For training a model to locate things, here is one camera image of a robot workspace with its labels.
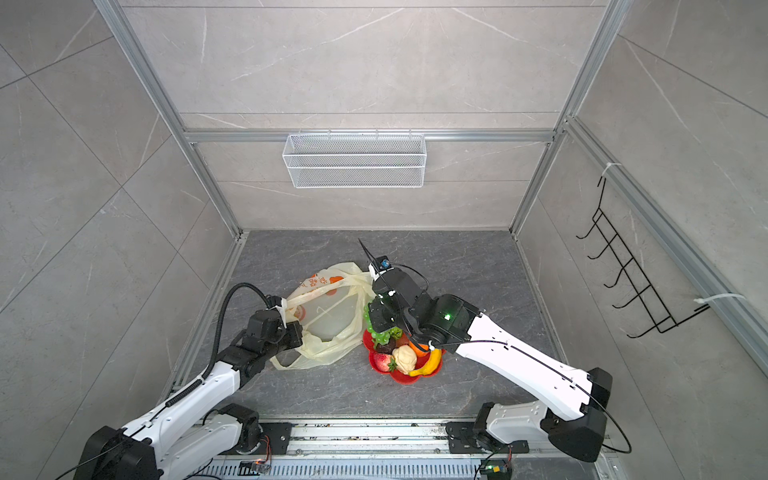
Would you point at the fake strawberry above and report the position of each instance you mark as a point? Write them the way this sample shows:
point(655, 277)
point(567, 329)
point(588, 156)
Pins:
point(384, 363)

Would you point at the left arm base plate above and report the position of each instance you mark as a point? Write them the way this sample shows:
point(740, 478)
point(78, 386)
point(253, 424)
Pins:
point(270, 438)

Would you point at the beige fake potato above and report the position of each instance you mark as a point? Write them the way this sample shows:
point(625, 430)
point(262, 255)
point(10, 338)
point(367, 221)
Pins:
point(405, 358)

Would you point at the translucent yellowish plastic bag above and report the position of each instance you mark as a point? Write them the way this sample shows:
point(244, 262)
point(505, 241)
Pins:
point(330, 306)

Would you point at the aluminium rail at front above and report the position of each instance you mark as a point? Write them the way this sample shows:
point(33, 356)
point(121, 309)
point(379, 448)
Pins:
point(372, 441)

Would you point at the green fake grapes bunch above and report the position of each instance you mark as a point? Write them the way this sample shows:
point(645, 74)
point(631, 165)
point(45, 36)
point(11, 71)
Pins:
point(380, 338)

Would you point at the white wire mesh basket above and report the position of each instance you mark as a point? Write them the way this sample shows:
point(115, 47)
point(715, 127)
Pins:
point(337, 161)

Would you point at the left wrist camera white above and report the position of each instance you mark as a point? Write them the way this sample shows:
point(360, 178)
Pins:
point(275, 302)

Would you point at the dark brown fake fruit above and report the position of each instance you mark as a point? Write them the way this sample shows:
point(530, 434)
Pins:
point(386, 348)

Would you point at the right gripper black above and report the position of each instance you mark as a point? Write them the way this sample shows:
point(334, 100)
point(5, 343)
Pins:
point(379, 323)

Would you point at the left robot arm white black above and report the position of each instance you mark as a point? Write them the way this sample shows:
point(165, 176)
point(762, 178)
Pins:
point(180, 435)

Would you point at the red flower-shaped plate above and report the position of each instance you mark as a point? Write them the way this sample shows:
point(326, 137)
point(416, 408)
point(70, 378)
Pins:
point(395, 375)

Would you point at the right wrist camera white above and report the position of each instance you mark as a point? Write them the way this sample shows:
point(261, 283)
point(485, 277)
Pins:
point(378, 266)

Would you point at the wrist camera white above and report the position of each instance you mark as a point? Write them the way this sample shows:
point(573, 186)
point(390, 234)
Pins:
point(275, 302)
point(378, 266)

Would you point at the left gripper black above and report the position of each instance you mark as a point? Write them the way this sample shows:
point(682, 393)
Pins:
point(295, 330)

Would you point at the black wire hook rack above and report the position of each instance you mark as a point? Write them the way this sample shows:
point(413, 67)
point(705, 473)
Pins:
point(631, 272)

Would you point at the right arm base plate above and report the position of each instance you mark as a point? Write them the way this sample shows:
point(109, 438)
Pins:
point(463, 439)

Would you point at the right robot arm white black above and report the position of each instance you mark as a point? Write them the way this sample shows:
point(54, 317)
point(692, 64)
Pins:
point(570, 406)

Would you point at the yellow fake banana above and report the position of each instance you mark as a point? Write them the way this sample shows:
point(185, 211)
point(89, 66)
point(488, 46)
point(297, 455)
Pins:
point(427, 365)

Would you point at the orange fake fruit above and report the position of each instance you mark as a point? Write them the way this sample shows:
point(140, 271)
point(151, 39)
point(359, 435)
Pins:
point(420, 350)

